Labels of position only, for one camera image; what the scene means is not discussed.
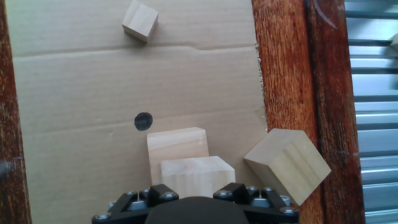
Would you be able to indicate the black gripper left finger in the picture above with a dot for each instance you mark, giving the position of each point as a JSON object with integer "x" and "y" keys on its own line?
{"x": 130, "y": 208}

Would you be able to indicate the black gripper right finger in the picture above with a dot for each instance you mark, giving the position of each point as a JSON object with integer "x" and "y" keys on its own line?
{"x": 267, "y": 211}

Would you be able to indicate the large wooden cube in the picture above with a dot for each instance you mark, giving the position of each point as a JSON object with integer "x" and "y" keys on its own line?
{"x": 177, "y": 143}
{"x": 197, "y": 175}
{"x": 287, "y": 166}

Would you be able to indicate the brown cardboard sheet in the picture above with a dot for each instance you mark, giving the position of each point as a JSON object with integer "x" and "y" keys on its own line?
{"x": 93, "y": 93}

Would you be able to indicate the reddish brown wooden board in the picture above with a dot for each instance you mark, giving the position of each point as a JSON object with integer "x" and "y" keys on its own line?
{"x": 289, "y": 62}

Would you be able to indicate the small wooden cube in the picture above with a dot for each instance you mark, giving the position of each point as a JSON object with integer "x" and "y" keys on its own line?
{"x": 140, "y": 20}

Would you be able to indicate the tiny wooden cube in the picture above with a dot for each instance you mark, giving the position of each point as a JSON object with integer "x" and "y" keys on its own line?
{"x": 395, "y": 42}

